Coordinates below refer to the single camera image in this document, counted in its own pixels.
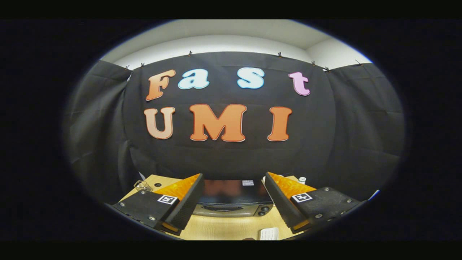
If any black toaster oven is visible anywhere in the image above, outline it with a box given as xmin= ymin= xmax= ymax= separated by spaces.
xmin=192 ymin=179 xmax=275 ymax=217

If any row of black cloth clips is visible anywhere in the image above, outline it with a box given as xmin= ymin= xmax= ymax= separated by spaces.
xmin=124 ymin=51 xmax=362 ymax=73

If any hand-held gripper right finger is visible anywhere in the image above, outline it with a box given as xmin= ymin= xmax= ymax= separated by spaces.
xmin=265 ymin=172 xmax=367 ymax=234

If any white rectangular dish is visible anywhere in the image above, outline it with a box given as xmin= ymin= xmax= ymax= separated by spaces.
xmin=259 ymin=227 xmax=279 ymax=241

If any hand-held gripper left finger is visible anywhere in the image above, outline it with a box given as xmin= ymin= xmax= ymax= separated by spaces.
xmin=106 ymin=173 xmax=205 ymax=236

